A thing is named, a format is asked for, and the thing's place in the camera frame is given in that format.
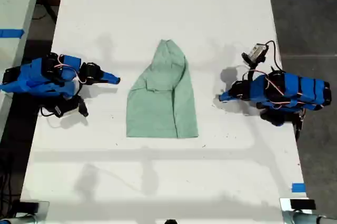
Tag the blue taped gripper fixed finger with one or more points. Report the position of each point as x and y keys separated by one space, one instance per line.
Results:
x=110 y=75
x=225 y=94

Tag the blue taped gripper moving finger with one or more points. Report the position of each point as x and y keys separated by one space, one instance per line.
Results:
x=110 y=81
x=228 y=99

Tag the pale green T-shirt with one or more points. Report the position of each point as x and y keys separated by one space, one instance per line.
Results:
x=158 y=108

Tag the blue and black robot arm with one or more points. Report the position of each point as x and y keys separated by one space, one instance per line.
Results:
x=292 y=92
x=39 y=76

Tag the long blue tape strip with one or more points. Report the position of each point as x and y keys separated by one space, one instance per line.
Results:
x=11 y=33

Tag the pale grey side table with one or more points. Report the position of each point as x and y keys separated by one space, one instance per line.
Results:
x=13 y=3

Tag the short blue tape strip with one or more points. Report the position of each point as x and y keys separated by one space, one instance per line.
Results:
x=298 y=187

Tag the black box on metal plate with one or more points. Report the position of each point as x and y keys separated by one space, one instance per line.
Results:
x=29 y=207
x=302 y=204

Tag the small black round knob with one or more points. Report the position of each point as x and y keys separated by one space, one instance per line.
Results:
x=170 y=221

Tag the grey metal tube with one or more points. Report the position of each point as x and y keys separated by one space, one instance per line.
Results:
x=305 y=218
x=18 y=219

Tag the black camera stalk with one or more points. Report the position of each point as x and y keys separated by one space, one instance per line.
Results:
x=79 y=100
x=250 y=72

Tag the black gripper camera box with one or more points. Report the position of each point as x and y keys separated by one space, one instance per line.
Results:
x=256 y=52
x=65 y=108

